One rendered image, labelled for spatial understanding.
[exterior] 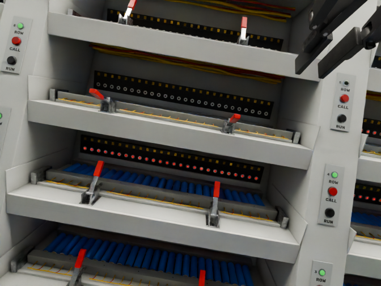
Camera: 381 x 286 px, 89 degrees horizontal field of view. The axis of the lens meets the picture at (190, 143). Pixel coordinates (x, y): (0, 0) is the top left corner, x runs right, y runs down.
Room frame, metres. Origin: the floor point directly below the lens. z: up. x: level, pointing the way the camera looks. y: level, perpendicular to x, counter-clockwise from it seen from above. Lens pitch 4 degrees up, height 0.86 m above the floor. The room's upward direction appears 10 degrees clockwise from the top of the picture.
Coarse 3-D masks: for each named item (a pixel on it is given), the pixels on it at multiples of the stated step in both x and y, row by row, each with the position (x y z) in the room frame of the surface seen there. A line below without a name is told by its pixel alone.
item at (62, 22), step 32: (64, 0) 0.43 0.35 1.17; (64, 32) 0.41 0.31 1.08; (96, 32) 0.41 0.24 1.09; (128, 32) 0.40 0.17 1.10; (160, 32) 0.40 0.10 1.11; (192, 32) 0.57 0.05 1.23; (224, 32) 0.56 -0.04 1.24; (192, 64) 0.53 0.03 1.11; (224, 64) 0.41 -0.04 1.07; (256, 64) 0.41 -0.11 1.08; (288, 64) 0.41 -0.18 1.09
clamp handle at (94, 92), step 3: (90, 90) 0.35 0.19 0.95; (93, 90) 0.35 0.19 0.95; (96, 90) 0.35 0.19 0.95; (90, 93) 0.35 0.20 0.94; (93, 93) 0.35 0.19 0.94; (96, 93) 0.35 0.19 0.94; (99, 93) 0.36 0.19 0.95; (96, 96) 0.36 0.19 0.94; (99, 96) 0.36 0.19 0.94; (102, 96) 0.37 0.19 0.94; (102, 99) 0.38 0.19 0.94; (105, 99) 0.39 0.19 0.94; (108, 99) 0.41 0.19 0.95; (105, 102) 0.40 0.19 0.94; (108, 102) 0.41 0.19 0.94
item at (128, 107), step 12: (60, 96) 0.45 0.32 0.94; (72, 96) 0.45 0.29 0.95; (84, 96) 0.45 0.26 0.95; (120, 108) 0.45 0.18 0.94; (132, 108) 0.45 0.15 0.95; (144, 108) 0.45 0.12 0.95; (156, 108) 0.45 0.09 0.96; (180, 120) 0.43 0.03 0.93; (192, 120) 0.45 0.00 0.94; (204, 120) 0.45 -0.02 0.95; (216, 120) 0.45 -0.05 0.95; (252, 132) 0.45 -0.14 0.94; (264, 132) 0.45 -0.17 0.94; (276, 132) 0.45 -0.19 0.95; (288, 132) 0.45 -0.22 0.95
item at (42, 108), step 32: (32, 96) 0.41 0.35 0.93; (128, 96) 0.57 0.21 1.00; (96, 128) 0.41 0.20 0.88; (128, 128) 0.41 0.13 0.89; (160, 128) 0.40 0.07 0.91; (192, 128) 0.40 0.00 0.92; (288, 128) 0.51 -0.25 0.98; (320, 128) 0.39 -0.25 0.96; (256, 160) 0.41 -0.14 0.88; (288, 160) 0.41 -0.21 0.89
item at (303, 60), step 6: (330, 36) 0.23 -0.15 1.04; (324, 42) 0.24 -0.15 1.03; (330, 42) 0.24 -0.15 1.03; (318, 48) 0.25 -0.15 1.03; (324, 48) 0.25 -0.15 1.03; (300, 54) 0.29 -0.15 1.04; (306, 54) 0.27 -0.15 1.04; (312, 54) 0.26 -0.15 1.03; (318, 54) 0.26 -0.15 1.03; (300, 60) 0.29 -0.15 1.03; (306, 60) 0.27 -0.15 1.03; (312, 60) 0.27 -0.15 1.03; (300, 66) 0.29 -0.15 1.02; (306, 66) 0.28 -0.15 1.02; (300, 72) 0.29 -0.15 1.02
